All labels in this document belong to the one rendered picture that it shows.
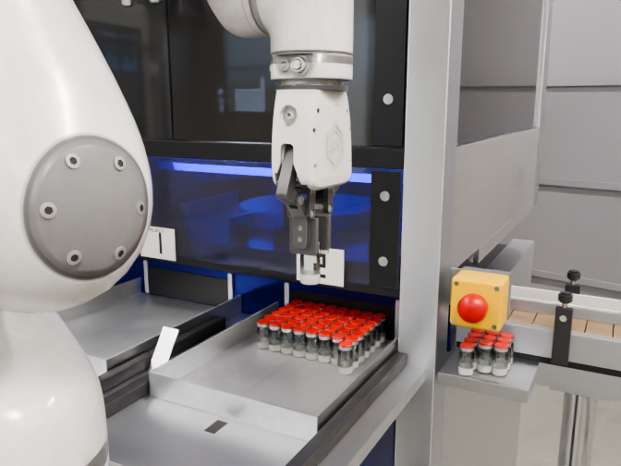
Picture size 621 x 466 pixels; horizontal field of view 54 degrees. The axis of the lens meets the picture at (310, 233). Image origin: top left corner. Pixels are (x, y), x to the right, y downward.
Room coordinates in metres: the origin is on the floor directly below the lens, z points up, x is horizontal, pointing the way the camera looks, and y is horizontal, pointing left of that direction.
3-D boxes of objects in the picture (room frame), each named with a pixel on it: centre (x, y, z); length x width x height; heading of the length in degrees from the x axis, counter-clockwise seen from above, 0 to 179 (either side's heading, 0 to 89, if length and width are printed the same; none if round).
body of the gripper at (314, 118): (0.64, 0.00, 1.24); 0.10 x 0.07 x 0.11; 152
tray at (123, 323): (1.02, 0.33, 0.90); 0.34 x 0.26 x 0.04; 152
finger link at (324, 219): (0.66, -0.01, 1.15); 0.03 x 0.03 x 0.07; 62
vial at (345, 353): (0.84, -0.05, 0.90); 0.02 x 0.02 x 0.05
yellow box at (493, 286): (0.84, -0.25, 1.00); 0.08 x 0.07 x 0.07; 152
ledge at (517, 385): (0.87, -0.28, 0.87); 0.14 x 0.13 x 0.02; 152
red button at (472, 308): (0.80, -0.23, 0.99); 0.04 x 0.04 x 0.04; 62
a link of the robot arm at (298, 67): (0.64, 0.00, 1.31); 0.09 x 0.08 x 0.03; 152
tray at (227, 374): (0.86, 0.03, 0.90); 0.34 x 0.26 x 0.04; 152
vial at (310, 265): (0.64, 0.00, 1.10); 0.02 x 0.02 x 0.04
